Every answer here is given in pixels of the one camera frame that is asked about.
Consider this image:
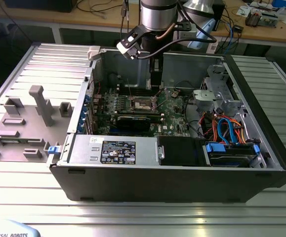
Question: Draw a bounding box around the silver metal drive cage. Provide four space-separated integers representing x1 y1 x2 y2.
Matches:
192 64 251 119

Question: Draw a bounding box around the grey electronic device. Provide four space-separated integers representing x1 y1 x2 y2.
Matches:
260 11 280 28

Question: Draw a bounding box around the finned metal heat sink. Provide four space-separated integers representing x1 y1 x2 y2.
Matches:
245 11 262 27

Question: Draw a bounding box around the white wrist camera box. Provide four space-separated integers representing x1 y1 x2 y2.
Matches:
116 31 143 60

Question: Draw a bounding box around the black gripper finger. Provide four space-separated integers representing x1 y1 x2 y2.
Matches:
151 61 163 86

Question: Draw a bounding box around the white paper sheet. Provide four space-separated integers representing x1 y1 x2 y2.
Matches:
237 4 252 17

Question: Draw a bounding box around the blue wire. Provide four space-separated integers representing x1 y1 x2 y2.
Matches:
216 118 240 145

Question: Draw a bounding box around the blue expansion card retainer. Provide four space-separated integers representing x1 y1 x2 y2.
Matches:
77 92 90 135

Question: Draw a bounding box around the black monitor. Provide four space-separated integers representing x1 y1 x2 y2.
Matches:
3 0 74 13

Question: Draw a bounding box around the blue case latch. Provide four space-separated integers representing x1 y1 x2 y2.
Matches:
47 145 60 156

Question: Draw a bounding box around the green motherboard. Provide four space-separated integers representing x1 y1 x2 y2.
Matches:
93 83 195 138

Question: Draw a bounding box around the black open PC case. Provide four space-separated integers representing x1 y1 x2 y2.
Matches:
49 46 286 203

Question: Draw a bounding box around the grey parts rack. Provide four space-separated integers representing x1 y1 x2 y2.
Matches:
0 85 74 162

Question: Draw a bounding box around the hard disk in blue carrier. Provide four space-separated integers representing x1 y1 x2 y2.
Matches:
205 142 261 167

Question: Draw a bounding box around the black graphics card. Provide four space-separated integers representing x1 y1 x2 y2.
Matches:
117 115 151 133

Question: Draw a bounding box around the CPU socket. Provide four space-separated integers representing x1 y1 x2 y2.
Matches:
129 96 154 112

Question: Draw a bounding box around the metal socket cover frame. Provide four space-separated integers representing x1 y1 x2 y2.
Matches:
152 88 169 106

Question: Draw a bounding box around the grey labelled power supply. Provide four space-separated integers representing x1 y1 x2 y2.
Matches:
67 134 160 166

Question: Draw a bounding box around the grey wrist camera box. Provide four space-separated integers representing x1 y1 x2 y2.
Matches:
174 22 198 40

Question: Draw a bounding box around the wooden desk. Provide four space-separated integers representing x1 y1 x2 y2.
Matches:
0 0 286 48

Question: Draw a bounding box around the orange wire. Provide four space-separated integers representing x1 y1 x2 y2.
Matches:
230 119 247 145
211 114 220 143

